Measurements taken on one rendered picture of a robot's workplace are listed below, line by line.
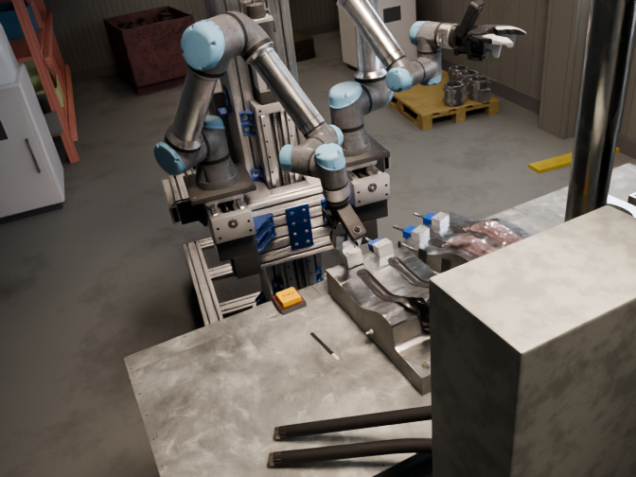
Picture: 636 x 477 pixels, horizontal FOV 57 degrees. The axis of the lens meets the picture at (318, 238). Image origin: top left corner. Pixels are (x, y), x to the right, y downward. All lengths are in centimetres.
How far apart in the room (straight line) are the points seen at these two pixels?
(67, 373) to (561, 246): 268
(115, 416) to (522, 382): 233
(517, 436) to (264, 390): 94
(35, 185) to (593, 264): 429
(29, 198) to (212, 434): 349
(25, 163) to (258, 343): 324
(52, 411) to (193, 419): 152
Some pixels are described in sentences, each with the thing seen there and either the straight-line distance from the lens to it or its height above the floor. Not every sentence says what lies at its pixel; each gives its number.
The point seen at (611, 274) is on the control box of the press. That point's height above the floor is 147.
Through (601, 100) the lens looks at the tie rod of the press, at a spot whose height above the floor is 158.
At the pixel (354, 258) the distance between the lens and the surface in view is 176.
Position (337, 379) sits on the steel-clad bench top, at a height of 80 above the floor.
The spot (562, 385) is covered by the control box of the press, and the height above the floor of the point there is 139.
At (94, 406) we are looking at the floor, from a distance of 293.
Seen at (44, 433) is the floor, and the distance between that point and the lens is 292.
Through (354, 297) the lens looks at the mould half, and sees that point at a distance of 167.
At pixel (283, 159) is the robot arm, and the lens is 163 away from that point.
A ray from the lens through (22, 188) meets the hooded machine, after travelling 474.
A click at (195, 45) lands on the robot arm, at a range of 164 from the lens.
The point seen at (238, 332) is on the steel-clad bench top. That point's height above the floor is 80.
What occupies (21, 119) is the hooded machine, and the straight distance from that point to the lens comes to 457.
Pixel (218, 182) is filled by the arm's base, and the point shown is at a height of 106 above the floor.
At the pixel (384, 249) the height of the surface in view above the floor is 91.
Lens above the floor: 190
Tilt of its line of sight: 31 degrees down
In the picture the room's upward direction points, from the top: 8 degrees counter-clockwise
